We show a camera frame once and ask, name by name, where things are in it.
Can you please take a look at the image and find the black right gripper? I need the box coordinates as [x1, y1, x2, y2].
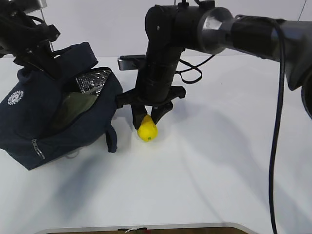
[116, 86, 186, 129]

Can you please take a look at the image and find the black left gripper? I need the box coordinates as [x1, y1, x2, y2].
[0, 9, 61, 78]

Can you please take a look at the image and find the yellow lemon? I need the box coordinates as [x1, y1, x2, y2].
[137, 115, 158, 142]

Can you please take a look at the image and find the green lid glass container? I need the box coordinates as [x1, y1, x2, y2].
[50, 92, 98, 132]

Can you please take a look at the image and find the navy blue lunch bag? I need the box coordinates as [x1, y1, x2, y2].
[0, 42, 122, 170]

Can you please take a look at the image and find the silver zipper pull ring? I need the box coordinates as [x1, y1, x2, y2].
[32, 138, 46, 160]

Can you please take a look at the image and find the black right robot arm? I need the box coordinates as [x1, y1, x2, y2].
[116, 0, 312, 128]

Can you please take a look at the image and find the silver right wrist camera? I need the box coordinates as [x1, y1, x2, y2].
[117, 55, 146, 71]

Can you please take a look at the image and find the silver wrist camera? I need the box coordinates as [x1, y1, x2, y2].
[117, 55, 146, 71]
[12, 0, 47, 14]

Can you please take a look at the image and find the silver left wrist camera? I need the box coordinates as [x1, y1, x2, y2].
[12, 0, 47, 14]

